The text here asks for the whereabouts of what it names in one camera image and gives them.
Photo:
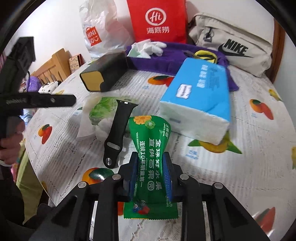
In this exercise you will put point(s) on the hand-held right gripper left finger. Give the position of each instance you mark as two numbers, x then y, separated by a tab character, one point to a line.
129	183

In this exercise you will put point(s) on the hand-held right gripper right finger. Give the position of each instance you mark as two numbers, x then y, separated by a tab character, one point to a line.
167	178

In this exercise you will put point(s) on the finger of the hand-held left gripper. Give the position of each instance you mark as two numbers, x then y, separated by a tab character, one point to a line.
57	100

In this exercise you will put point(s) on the green snack packet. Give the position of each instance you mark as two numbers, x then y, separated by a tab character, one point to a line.
150	150

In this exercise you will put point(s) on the lettuce print plastic bag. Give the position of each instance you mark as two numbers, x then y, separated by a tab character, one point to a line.
101	109

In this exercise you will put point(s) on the mint green cloth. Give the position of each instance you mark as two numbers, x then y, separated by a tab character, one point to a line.
134	53

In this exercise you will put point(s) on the blue tissue pack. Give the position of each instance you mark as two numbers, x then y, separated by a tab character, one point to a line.
196	92

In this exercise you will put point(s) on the white glove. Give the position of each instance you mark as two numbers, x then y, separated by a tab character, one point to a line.
152	47

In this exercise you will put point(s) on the yellow mesh pouch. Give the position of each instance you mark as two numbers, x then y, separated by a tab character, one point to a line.
203	55

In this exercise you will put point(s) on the person's left hand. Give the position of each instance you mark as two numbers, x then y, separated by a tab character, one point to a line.
11	143

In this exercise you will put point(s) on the white dotted pillow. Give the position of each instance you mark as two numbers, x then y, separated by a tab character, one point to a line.
47	87

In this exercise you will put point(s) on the purple plush cloth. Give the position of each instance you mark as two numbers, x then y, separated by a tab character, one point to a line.
34	83

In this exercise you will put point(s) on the wooden headboard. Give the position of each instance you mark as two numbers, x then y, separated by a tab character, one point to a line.
60	60

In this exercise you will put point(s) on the patterned brown box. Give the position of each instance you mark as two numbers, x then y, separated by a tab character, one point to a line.
75	62

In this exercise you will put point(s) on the dark green tea box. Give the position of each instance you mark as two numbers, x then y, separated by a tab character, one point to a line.
108	69

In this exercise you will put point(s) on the white plastic shopping bag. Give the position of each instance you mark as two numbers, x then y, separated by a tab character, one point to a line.
104	30

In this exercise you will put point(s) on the green blanket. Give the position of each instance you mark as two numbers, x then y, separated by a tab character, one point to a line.
30	180

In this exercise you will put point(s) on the red paper bag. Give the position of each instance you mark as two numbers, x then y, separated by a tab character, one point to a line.
159	14

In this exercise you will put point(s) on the grey waist bag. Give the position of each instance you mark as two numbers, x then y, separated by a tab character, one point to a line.
208	27

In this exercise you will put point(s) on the brown wooden door frame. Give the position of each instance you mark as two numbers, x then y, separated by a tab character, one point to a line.
278	46

